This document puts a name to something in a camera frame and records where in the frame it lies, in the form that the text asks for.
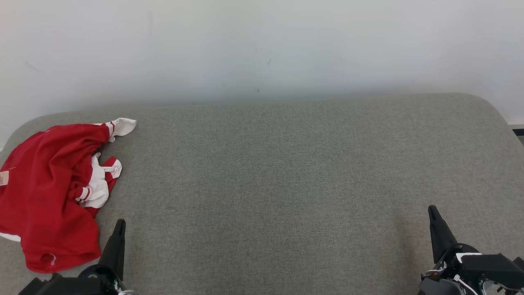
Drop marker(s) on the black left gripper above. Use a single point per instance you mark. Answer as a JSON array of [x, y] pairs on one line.
[[100, 280]]

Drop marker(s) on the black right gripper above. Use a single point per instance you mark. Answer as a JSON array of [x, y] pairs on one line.
[[448, 282]]

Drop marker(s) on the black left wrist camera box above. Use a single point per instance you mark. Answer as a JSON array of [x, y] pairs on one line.
[[45, 287]]

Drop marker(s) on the red shorts white trim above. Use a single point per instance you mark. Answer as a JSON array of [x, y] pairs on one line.
[[57, 241]]

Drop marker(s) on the red basketball jersey white sleeves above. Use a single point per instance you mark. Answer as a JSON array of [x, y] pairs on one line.
[[53, 155]]

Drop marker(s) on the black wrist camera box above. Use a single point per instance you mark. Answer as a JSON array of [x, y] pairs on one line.
[[491, 268], [45, 287]]

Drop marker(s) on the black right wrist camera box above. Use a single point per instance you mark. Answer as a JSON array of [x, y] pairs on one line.
[[491, 268]]

